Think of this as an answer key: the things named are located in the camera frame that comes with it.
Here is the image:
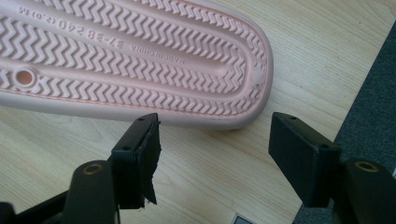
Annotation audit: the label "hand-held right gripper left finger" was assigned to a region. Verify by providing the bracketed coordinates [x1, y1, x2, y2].
[107, 112, 163, 211]

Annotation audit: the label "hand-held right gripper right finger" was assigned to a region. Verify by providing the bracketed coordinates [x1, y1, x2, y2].
[268, 112, 343, 209]

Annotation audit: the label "pink rubber slipper sole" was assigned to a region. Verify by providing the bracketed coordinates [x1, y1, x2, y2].
[0, 0, 275, 131]

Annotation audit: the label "small grey square tag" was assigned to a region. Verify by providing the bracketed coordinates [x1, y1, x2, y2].
[232, 213, 256, 224]

